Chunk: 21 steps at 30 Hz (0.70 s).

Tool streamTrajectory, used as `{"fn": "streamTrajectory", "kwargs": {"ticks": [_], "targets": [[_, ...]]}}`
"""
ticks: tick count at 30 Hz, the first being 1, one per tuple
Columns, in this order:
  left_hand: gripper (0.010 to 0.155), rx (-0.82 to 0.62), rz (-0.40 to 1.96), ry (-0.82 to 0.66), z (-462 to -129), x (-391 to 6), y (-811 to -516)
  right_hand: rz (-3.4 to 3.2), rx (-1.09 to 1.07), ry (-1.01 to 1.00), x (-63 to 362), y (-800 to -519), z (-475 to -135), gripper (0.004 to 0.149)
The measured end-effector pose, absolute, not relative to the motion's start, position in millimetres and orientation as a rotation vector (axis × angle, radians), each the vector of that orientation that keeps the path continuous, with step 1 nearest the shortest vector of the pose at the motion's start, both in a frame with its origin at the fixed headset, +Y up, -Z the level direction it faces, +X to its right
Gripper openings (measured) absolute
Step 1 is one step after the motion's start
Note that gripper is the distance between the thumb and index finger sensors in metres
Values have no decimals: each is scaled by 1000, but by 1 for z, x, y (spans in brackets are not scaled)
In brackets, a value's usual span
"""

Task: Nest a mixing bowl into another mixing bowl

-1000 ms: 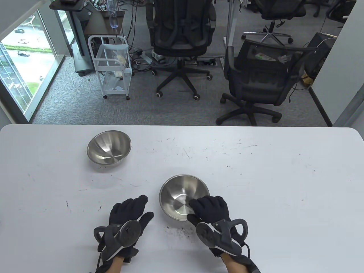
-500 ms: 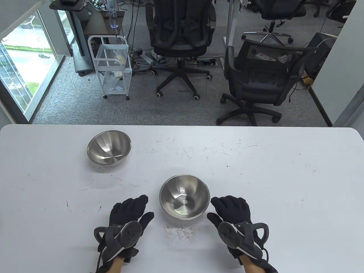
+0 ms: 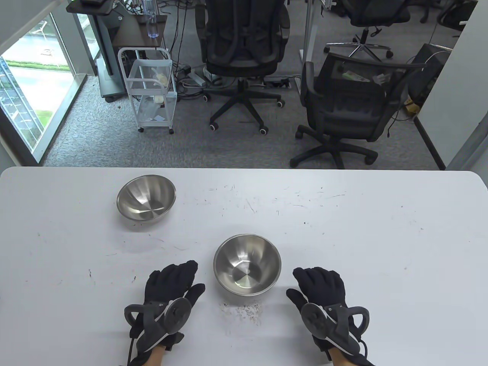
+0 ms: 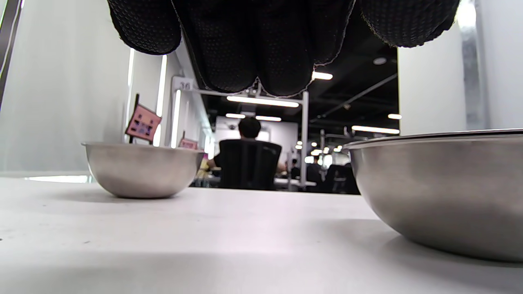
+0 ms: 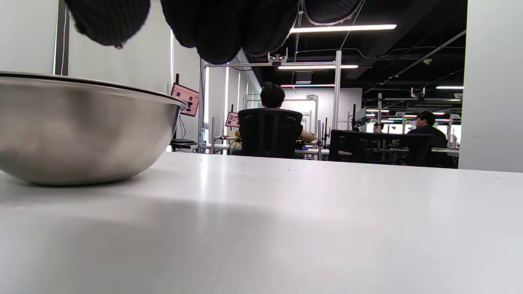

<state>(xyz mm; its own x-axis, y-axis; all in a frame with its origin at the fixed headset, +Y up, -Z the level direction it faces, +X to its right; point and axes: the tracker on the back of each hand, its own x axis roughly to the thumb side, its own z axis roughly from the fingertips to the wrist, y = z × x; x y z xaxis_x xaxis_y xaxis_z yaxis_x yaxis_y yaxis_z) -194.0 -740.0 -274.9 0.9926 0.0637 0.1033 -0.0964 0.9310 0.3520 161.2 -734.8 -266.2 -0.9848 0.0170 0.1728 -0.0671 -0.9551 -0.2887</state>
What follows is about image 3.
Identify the black tracker on right glove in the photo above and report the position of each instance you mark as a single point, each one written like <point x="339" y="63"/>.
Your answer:
<point x="316" y="320"/>

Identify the person's left forearm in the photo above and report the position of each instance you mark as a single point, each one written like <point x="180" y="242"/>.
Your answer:
<point x="156" y="358"/>

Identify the white desk leg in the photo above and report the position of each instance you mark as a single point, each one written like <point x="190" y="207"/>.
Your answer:
<point x="310" y="38"/>

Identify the window with grey frame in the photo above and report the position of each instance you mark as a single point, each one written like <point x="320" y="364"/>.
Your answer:
<point x="30" y="87"/>

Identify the black mesh-back office chair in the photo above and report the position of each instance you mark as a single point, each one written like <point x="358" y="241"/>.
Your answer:
<point x="343" y="110"/>

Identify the black high-back office chair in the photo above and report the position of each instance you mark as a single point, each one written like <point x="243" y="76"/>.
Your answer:
<point x="242" y="34"/>

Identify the person's right hand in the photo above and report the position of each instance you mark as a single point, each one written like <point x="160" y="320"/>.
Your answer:
<point x="322" y="284"/>

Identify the black computer tower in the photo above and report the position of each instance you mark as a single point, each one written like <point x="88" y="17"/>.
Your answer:
<point x="429" y="72"/>

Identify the person's left hand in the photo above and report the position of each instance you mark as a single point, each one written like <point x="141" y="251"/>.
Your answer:
<point x="169" y="280"/>

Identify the scattered dark crumbs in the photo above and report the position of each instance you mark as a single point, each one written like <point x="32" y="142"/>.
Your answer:
<point x="244" y="312"/>

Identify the black tracker on left glove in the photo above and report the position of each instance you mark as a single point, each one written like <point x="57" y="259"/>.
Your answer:
<point x="177" y="314"/>

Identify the white power strip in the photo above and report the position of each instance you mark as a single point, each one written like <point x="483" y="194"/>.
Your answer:
<point x="196" y="78"/>

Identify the person's left thumb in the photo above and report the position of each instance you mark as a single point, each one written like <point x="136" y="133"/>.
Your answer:
<point x="195" y="292"/>

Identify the person's right forearm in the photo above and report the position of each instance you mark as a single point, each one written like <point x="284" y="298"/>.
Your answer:
<point x="339" y="360"/>

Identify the person's right thumb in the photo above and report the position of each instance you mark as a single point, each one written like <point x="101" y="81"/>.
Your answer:
<point x="295" y="297"/>

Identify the clear plastic water bottle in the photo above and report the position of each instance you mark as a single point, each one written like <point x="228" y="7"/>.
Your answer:
<point x="152" y="19"/>

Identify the stainless steel bowl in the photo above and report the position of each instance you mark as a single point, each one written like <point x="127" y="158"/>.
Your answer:
<point x="247" y="263"/>
<point x="146" y="198"/>

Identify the black tracker on glove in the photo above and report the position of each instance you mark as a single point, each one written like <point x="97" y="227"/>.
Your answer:
<point x="177" y="314"/>
<point x="316" y="320"/>

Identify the yellow object on carpet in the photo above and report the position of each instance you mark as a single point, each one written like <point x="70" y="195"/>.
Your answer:
<point x="411" y="107"/>

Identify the black chair with chrome base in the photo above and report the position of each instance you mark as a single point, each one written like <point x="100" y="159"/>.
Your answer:
<point x="375" y="15"/>

